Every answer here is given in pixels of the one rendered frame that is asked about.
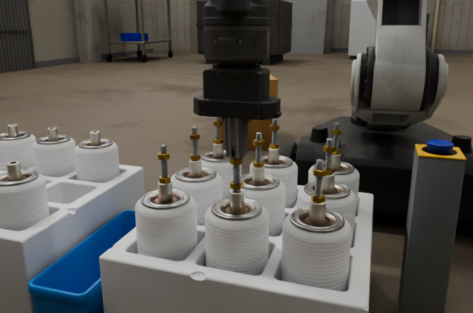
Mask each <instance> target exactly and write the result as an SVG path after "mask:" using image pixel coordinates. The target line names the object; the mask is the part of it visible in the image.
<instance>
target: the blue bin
mask: <svg viewBox="0 0 473 313"><path fill-rule="evenodd" d="M135 227H136V219H135V210H125V211H122V212H121V213H120V214H119V215H117V216H116V217H114V218H113V219H112V220H111V221H109V222H108V223H106V224H105V225H103V226H102V227H101V228H100V229H98V230H97V231H95V232H94V233H93V234H92V235H91V236H89V237H88V238H86V239H85V240H84V241H83V242H81V243H80V244H79V245H77V246H76V247H74V248H73V249H72V250H71V251H69V252H68V253H66V254H65V255H64V256H62V257H61V258H60V259H59V260H57V261H56V262H54V263H53V264H52V265H51V266H49V267H48V268H46V269H45V270H44V271H43V272H41V273H40V274H38V275H37V276H36V277H34V278H33V279H32V280H31V281H30V282H29V283H28V288H29V292H30V294H31V295H32V296H33V300H34V306H35V310H36V313H104V310H103V296H102V287H101V272H100V264H99V257H100V256H101V255H102V254H104V253H105V252H106V251H107V250H108V249H109V248H112V247H113V245H114V244H116V243H117V242H118V241H119V240H120V239H121V238H123V237H124V236H125V235H126V234H128V233H129V232H130V231H131V230H133V228H135Z"/></svg>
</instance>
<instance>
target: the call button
mask: <svg viewBox="0 0 473 313"><path fill-rule="evenodd" d="M453 145H454V144H453V143H452V142H450V141H446V140H441V139H431V140H428V141H427V147H429V150H430V151H432V152H435V153H449V152H450V150H452V149H453Z"/></svg>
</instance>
